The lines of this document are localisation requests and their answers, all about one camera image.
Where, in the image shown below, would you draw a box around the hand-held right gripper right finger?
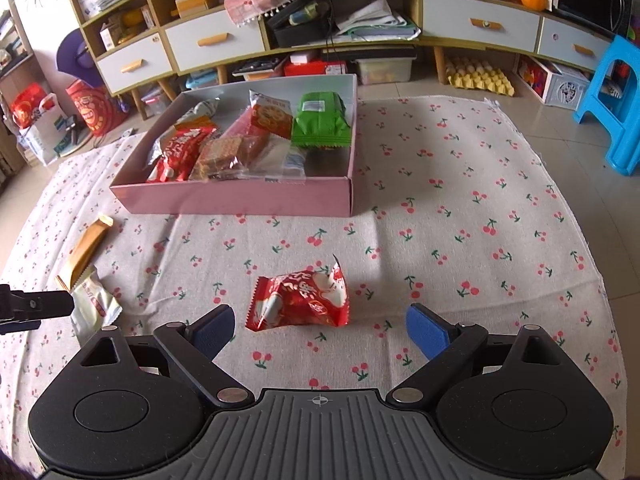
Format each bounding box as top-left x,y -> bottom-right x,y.
387,302 -> 568,406

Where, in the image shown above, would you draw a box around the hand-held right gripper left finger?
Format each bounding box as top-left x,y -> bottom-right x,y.
79,304 -> 253,407

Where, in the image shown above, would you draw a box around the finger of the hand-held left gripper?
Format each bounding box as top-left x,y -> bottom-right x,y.
0,284 -> 74,335

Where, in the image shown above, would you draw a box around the white packet red print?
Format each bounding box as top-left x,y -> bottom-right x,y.
70,265 -> 123,341

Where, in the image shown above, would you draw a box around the red white snack packet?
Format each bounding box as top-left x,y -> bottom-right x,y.
245,254 -> 350,332

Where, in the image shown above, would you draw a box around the pink cardboard box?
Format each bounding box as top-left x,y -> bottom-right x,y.
110,73 -> 358,217

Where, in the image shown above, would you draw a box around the clear packet brown crackers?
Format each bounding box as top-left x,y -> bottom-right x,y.
190,135 -> 246,181

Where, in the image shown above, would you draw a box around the long red white packet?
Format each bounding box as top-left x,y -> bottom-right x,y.
146,127 -> 221,183

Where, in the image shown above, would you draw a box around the clear packet white rice crackers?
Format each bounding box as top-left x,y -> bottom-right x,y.
250,137 -> 307,179

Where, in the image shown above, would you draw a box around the red translucent snack packet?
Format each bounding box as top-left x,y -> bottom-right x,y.
220,109 -> 272,171

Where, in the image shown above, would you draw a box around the orange cookie packet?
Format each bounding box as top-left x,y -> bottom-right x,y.
248,90 -> 293,140

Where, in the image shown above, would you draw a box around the green snack packet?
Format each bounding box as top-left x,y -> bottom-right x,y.
291,91 -> 351,148

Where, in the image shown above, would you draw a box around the golden wafer packet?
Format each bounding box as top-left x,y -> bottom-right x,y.
55,214 -> 115,292

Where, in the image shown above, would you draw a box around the cherry print cloth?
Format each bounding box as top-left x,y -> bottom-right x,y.
0,96 -> 628,480

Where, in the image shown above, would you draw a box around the white shopping bag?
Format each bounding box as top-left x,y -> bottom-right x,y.
17,92 -> 68,167

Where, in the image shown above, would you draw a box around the small red bag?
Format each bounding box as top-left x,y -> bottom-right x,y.
11,85 -> 51,128

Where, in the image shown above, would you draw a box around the red printed bag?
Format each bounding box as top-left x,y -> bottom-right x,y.
65,79 -> 126,136

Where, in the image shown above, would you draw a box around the clear packet white pastry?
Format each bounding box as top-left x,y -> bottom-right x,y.
174,99 -> 221,127

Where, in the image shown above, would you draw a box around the clear bin blue lid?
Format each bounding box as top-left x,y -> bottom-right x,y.
186,70 -> 221,92

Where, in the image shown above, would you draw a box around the purple round fan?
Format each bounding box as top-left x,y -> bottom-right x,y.
56,27 -> 98,83

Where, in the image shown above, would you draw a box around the yellow egg tray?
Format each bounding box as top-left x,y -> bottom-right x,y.
446,57 -> 516,96

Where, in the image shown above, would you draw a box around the clear bin yellow contents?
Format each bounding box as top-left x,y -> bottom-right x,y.
356,57 -> 416,86

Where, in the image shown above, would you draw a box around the white bin black top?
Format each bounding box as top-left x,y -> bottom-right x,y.
232,57 -> 286,82

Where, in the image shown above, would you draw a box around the white printed toy crate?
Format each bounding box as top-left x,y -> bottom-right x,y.
515,55 -> 591,108

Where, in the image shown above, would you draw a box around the low wooden cabinet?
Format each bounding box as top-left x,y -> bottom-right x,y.
260,0 -> 613,86

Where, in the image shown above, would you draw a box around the red cardboard box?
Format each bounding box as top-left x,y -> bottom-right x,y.
284,60 -> 348,79

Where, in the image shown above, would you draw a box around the blue plastic stool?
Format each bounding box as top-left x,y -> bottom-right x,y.
574,35 -> 640,177

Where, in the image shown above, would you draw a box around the black storage box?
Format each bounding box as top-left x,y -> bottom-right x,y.
265,0 -> 333,48

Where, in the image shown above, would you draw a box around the tall wooden cabinet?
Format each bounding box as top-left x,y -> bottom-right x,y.
67,0 -> 273,121

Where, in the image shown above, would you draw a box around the stack of papers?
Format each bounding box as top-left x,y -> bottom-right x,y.
336,0 -> 421,41

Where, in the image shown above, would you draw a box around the yellow cardboard box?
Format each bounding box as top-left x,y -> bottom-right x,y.
175,0 -> 223,17

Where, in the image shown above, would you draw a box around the white drawer orange handle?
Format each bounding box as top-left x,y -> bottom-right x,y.
422,0 -> 542,53
164,21 -> 266,72
96,34 -> 173,95
537,17 -> 612,72

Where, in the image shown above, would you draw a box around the black hanging cable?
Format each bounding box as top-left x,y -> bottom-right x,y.
305,0 -> 337,53

